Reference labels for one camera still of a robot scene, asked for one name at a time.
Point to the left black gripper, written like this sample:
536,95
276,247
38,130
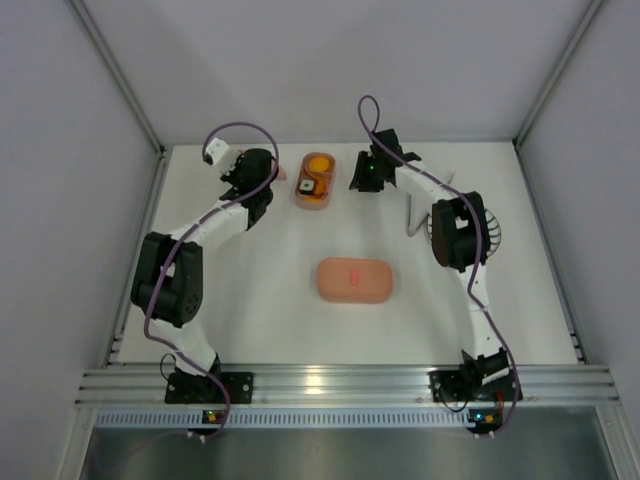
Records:
263,163

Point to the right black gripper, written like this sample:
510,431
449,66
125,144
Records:
361,173

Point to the pink box lid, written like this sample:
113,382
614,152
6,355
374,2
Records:
281,175
344,274

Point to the black white sushi roll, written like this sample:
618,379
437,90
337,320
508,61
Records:
307,187

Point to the orange round toy food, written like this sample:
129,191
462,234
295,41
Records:
320,164

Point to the pink lunch box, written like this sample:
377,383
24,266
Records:
356,296
305,173

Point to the metal tongs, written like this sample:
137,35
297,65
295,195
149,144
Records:
415,215

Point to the striped round plate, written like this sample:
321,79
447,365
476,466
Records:
493,228

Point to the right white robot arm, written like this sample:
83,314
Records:
460,241

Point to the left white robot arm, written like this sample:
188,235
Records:
169,280

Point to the left aluminium frame post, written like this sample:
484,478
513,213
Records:
91,30

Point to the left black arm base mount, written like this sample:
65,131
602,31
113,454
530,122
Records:
183,388

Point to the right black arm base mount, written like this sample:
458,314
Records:
448,385

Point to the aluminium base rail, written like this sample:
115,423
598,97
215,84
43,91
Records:
347,386

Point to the grey slotted cable duct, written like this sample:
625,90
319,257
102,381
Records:
281,418

